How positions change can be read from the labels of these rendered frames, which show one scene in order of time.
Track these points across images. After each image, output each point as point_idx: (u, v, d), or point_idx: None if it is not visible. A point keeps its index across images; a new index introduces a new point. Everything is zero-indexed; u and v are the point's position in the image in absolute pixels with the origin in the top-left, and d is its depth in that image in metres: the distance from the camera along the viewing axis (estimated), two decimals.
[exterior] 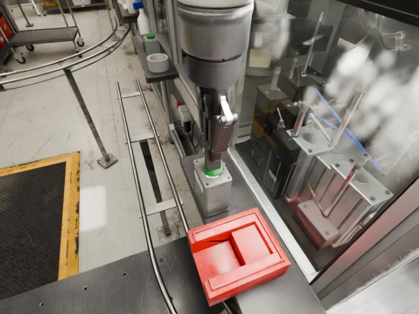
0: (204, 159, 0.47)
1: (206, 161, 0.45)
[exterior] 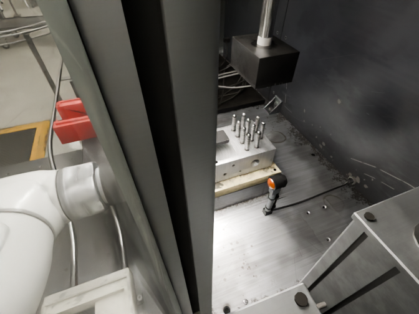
0: None
1: None
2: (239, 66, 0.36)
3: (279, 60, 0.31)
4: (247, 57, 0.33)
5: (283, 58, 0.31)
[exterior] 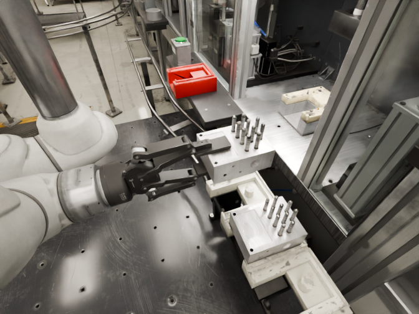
0: (213, 139, 0.45)
1: None
2: (338, 29, 0.57)
3: None
4: (348, 21, 0.54)
5: None
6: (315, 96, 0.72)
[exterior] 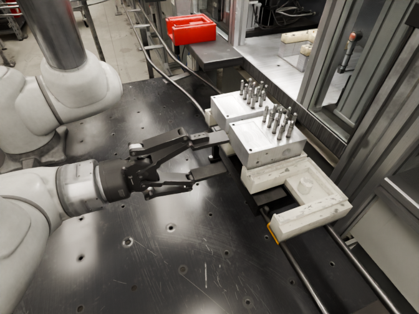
0: (211, 133, 0.44)
1: (207, 167, 0.50)
2: None
3: None
4: None
5: None
6: (315, 35, 0.72)
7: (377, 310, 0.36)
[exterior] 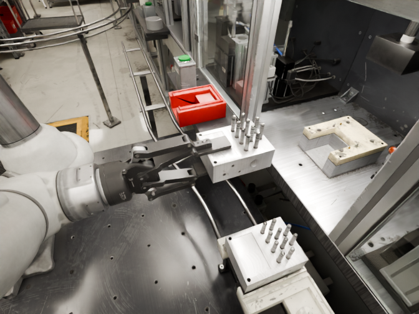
0: (213, 139, 0.45)
1: None
2: (381, 58, 0.47)
3: None
4: (396, 50, 0.44)
5: None
6: (343, 130, 0.62)
7: None
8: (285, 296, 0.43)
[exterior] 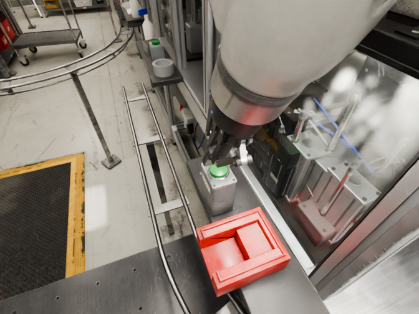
0: (204, 157, 0.47)
1: (206, 161, 0.46)
2: None
3: None
4: None
5: None
6: None
7: None
8: None
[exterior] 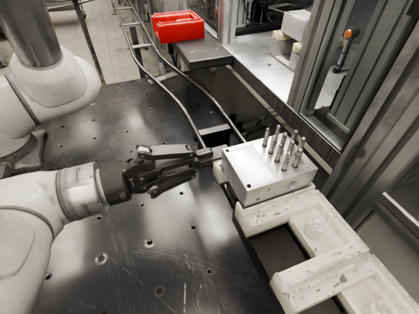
0: (214, 147, 0.47)
1: None
2: None
3: None
4: None
5: None
6: None
7: None
8: (291, 212, 0.37)
